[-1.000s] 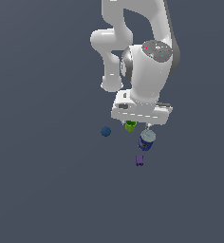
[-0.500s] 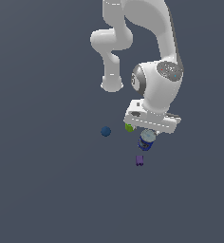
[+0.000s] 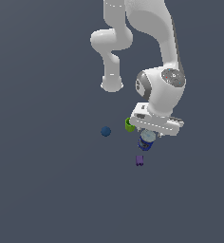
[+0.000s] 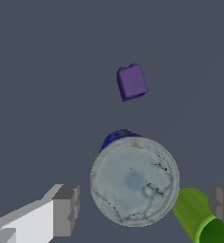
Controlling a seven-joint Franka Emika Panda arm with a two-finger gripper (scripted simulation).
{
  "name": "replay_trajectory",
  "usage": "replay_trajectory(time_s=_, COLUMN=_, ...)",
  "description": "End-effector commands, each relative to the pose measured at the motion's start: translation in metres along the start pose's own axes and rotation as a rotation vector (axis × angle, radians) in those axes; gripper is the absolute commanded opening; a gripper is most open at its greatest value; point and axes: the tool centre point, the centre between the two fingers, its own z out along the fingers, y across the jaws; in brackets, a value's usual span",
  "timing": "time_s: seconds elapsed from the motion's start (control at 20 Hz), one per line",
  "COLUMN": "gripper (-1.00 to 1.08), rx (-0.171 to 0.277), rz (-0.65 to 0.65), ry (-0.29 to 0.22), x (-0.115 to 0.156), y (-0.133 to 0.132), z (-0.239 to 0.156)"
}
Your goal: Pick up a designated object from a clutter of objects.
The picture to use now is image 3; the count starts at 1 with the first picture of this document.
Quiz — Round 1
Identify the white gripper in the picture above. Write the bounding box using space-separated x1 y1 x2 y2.
129 102 185 139

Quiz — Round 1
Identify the blue can with pale lid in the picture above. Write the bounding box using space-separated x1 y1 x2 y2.
137 128 158 152

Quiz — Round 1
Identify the green cup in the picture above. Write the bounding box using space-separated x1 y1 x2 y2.
124 117 137 133

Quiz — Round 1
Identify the small purple block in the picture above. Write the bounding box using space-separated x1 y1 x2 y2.
135 155 145 167

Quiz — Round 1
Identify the dark blue ball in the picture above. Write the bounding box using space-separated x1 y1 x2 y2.
101 126 112 138

